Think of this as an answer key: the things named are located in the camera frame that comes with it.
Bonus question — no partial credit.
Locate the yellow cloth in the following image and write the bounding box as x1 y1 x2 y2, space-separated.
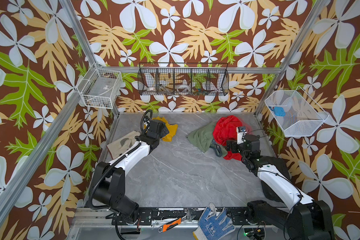
153 117 179 142

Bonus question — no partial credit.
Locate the red cloth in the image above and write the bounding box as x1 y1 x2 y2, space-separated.
213 115 253 150

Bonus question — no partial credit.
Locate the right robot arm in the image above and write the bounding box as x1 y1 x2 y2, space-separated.
226 127 335 240

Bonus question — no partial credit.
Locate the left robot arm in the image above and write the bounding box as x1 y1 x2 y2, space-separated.
87 120 170 224

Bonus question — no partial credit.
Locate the olive green cloth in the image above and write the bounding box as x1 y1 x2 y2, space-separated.
187 122 228 158

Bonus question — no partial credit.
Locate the beige leather work glove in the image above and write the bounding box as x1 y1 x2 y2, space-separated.
107 131 141 160

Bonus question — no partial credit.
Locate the blue object in basket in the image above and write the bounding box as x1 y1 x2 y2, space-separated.
272 107 286 117

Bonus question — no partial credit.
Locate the white mesh basket right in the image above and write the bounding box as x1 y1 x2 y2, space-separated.
265 87 330 138

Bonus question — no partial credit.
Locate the blue dotted work glove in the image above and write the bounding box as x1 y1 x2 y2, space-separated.
193 203 236 240

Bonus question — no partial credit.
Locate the orange adjustable wrench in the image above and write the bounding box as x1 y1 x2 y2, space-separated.
158 212 196 233

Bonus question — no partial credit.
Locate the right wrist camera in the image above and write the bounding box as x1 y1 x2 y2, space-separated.
237 126 247 145

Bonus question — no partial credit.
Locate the black wire basket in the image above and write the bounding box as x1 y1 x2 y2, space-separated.
137 62 230 96

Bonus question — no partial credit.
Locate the white wire basket left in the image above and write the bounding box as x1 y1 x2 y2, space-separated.
78 64 123 109

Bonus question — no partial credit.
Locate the aluminium frame post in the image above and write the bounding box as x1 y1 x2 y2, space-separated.
254 0 331 116

